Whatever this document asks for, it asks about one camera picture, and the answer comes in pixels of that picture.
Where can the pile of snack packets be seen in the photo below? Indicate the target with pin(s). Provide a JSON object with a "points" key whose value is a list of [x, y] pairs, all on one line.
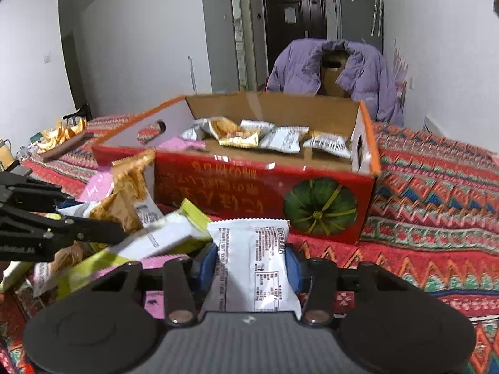
{"points": [[124, 198]]}

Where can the red cardboard box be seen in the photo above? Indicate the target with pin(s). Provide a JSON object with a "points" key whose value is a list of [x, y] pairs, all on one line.
{"points": [[234, 187]]}

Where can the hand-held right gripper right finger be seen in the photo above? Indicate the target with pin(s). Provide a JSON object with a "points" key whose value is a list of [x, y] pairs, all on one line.
{"points": [[293, 268]]}

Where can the white printed snack pouch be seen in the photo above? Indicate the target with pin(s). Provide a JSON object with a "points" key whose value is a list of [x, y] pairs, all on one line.
{"points": [[253, 265]]}

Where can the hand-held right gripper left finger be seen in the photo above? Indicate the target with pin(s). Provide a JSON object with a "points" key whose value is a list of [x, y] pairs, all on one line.
{"points": [[206, 268]]}

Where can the white folded umbrella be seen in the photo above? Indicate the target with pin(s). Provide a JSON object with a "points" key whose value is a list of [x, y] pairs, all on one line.
{"points": [[377, 7]]}

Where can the white pole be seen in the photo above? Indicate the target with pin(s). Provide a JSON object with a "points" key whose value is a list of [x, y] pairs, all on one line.
{"points": [[191, 74]]}

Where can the white light switch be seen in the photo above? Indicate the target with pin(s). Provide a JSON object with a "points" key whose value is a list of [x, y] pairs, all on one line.
{"points": [[47, 57]]}

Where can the glass sliding door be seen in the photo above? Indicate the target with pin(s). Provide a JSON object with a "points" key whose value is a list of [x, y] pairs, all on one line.
{"points": [[241, 35]]}

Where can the purple puffer jacket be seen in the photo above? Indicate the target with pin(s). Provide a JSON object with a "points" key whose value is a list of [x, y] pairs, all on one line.
{"points": [[296, 70]]}

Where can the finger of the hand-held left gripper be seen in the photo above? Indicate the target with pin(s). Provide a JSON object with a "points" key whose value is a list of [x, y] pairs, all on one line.
{"points": [[89, 232], [23, 193]]}

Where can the pink pouch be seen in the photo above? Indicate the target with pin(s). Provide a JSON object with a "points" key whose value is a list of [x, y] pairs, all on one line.
{"points": [[97, 187]]}

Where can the brown plate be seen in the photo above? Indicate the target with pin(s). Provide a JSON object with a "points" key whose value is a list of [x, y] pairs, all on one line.
{"points": [[70, 144]]}

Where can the brown chair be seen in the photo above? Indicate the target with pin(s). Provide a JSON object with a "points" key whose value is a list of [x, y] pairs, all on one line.
{"points": [[331, 81]]}

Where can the dark entrance door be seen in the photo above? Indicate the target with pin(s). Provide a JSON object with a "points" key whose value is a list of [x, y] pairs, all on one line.
{"points": [[296, 43]]}

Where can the small green box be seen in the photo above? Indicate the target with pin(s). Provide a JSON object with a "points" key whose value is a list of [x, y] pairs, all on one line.
{"points": [[36, 137]]}

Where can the red patterned tablecloth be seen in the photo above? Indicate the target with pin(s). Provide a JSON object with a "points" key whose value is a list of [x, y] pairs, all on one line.
{"points": [[429, 210]]}

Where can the grey refrigerator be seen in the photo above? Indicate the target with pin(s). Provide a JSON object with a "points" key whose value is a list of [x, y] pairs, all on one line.
{"points": [[360, 19]]}

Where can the black bag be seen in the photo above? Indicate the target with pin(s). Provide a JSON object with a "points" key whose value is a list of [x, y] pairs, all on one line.
{"points": [[78, 113]]}

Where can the white paper notice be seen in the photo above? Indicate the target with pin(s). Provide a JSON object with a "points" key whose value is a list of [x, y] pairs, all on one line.
{"points": [[290, 14]]}

